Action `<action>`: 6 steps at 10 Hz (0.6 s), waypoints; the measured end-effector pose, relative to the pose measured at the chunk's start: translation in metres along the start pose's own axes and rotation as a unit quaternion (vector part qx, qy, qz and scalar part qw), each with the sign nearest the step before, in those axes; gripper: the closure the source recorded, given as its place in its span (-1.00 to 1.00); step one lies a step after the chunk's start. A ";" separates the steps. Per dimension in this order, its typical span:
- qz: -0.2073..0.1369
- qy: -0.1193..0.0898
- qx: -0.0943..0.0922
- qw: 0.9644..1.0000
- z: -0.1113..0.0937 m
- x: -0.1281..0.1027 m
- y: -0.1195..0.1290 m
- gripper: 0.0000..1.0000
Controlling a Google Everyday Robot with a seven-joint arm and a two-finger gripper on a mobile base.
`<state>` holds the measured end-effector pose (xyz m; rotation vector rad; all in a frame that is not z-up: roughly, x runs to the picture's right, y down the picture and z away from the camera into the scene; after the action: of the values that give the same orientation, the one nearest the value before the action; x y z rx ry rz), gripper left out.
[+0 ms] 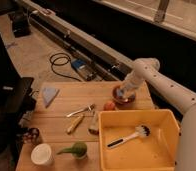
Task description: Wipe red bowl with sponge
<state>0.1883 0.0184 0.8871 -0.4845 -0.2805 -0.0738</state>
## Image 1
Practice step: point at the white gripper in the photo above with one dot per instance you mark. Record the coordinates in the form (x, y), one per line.
(131, 83)

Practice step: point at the blue sponge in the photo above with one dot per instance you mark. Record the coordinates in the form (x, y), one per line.
(119, 92)

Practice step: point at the red bowl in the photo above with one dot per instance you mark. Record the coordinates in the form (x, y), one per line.
(126, 98)

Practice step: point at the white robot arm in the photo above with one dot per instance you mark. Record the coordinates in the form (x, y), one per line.
(182, 98)

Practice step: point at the orange fruit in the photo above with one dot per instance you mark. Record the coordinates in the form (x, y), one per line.
(109, 105)

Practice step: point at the blue metal box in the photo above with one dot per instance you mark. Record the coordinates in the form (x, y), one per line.
(83, 69)

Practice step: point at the white dish brush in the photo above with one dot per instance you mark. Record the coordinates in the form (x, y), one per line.
(141, 131)

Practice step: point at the yellow plastic bin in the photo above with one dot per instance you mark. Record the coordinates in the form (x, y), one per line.
(157, 152)

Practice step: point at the blue folded cloth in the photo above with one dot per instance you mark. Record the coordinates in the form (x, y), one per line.
(48, 95)

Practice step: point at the green pear toy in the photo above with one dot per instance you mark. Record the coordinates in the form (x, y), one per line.
(78, 150)

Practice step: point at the dark metal can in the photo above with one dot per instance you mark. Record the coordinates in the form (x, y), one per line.
(32, 136)

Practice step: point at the black chair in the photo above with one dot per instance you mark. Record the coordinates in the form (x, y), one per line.
(13, 104)

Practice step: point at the black box device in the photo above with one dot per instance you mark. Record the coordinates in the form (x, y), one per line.
(20, 25)

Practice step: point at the long metal rail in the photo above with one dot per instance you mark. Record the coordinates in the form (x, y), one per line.
(99, 56)

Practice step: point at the wooden handled knife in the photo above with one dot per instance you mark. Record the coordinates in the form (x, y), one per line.
(75, 124)

